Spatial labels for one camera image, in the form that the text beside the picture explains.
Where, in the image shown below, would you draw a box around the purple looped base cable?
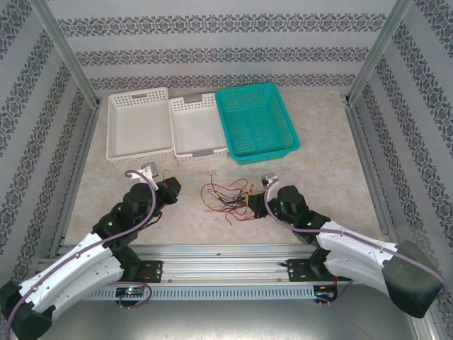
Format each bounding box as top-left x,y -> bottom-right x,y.
118,282 -> 154,311

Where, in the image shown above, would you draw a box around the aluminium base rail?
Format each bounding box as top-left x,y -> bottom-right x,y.
35,244 -> 355,284

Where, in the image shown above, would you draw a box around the white basket grey handles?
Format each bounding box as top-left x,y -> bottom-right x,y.
168,92 -> 229,166

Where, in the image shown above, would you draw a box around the slotted grey cable duct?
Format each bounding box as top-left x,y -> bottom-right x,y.
83,284 -> 343,302

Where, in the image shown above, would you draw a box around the aluminium frame post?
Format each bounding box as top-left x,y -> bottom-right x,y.
32,0 -> 102,109
345,0 -> 415,107

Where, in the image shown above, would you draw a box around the large white perforated basket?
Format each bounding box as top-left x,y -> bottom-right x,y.
105,86 -> 175,167

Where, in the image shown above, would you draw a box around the red cable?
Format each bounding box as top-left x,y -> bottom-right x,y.
224,178 -> 263,227
200,182 -> 231,213

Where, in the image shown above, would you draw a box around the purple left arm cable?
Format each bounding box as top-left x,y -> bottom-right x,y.
5,169 -> 159,330

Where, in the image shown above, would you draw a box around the aluminium table side rail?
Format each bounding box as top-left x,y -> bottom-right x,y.
47,104 -> 102,259

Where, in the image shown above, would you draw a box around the yellow cable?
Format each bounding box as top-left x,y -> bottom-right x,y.
205,169 -> 258,213
162,169 -> 201,201

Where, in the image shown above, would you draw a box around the teal plastic mesh basket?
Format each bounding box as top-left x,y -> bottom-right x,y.
214,83 -> 301,166

